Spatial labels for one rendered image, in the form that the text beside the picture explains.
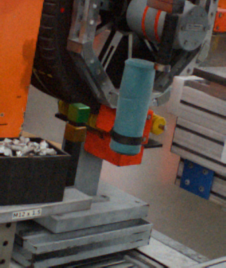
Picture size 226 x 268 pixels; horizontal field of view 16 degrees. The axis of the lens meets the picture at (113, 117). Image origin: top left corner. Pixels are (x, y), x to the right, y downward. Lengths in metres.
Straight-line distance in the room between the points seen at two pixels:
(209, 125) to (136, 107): 0.40
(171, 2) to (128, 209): 0.81
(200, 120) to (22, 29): 0.48
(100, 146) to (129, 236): 0.33
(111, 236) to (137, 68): 0.61
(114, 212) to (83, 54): 0.60
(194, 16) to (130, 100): 0.29
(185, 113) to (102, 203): 0.77
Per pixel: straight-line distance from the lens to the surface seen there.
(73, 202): 1.98
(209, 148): 1.92
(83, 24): 2.23
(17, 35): 2.00
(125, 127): 2.28
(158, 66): 2.15
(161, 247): 2.80
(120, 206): 2.66
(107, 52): 2.46
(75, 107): 1.99
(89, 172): 2.63
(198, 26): 2.33
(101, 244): 2.59
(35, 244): 2.47
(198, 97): 1.93
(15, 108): 2.06
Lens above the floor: 1.12
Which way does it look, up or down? 14 degrees down
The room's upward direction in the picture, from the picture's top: 11 degrees clockwise
